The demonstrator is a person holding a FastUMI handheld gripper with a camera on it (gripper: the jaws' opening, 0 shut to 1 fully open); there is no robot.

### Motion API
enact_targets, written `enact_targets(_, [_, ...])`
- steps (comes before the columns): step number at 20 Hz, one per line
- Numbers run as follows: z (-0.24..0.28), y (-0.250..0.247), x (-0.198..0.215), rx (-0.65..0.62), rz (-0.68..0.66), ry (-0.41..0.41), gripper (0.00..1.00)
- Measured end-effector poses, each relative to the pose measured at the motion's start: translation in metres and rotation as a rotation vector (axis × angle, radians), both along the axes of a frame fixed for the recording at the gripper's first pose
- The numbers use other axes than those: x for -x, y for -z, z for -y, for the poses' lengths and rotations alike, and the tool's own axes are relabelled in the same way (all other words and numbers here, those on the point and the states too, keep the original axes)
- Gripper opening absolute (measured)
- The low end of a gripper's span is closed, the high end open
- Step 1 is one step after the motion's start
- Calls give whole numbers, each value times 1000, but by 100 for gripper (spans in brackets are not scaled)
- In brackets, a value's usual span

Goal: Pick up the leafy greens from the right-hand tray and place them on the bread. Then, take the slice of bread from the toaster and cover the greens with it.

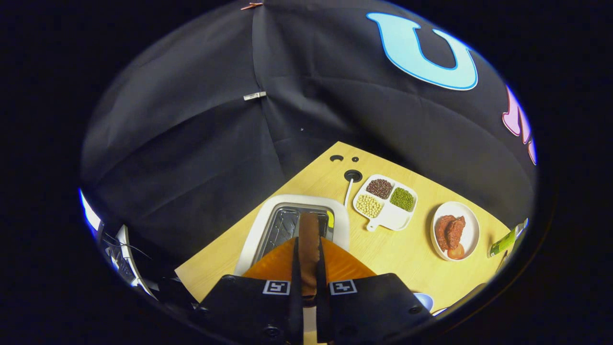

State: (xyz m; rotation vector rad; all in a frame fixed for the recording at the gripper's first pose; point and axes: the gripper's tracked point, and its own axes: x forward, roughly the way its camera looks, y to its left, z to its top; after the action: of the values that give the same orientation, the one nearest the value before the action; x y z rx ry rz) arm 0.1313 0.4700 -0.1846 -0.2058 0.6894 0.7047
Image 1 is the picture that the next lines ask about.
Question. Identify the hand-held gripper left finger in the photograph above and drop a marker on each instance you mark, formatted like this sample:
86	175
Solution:
296	287

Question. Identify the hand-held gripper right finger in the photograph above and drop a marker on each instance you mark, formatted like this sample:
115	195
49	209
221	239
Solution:
322	287

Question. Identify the browned toast slice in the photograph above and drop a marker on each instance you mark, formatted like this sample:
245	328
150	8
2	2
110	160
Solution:
309	239

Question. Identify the white toaster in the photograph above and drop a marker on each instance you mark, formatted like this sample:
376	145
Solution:
258	225

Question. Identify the white divided dish of beans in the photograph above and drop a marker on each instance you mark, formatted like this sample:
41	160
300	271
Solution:
390	218

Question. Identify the blue round plate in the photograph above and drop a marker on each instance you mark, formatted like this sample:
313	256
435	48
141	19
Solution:
425	301

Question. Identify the red tomato slice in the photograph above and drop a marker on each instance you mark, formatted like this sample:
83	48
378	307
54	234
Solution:
456	252

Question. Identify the brown meat patty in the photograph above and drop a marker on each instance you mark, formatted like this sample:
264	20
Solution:
450	232

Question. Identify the round white plate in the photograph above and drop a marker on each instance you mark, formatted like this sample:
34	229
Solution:
471	230

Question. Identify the black backdrop cloth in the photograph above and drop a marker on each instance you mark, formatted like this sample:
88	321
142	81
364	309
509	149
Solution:
201	134

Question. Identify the green label plastic bottle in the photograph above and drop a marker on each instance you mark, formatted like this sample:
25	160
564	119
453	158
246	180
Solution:
505	243

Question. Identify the white clip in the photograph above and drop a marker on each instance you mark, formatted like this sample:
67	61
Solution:
255	95

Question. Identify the copper coloured clip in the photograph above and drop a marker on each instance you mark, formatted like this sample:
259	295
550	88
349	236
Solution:
251	5

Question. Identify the white curved frame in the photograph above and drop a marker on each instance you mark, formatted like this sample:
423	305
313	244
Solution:
125	254

